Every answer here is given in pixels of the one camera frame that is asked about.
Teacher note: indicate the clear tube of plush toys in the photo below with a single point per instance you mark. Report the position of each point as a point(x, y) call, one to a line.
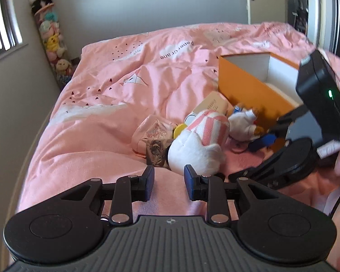
point(52, 42)

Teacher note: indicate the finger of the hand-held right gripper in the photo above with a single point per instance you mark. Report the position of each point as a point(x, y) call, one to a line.
point(255, 168)
point(262, 143)

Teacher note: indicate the orange cardboard box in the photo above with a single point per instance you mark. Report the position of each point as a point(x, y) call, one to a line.
point(243, 85)

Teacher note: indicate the white door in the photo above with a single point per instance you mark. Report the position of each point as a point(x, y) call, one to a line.
point(267, 2)

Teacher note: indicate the dark printed box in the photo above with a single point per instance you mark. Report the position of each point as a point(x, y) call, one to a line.
point(158, 153)

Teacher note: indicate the white door frame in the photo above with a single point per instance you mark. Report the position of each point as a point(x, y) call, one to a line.
point(314, 11)

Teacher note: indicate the white plush with pink stripes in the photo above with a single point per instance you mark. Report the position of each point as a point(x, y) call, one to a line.
point(192, 147)

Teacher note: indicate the pink pouch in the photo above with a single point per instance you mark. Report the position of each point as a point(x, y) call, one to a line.
point(147, 127)

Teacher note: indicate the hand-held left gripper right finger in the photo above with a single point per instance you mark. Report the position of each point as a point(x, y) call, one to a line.
point(190, 184)

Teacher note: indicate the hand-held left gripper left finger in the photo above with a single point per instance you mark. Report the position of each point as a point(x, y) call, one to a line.
point(150, 182)

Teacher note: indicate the window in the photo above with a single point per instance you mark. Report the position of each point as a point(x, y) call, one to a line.
point(2, 19)

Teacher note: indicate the beige small box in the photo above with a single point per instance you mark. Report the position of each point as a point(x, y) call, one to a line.
point(212, 104)

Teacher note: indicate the brown bear plush blue uniform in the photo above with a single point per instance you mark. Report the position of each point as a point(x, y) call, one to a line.
point(240, 121)

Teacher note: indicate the pink printed blanket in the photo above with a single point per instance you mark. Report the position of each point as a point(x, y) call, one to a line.
point(116, 90)

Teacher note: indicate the yellow round case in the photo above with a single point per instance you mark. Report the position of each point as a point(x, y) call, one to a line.
point(178, 131)

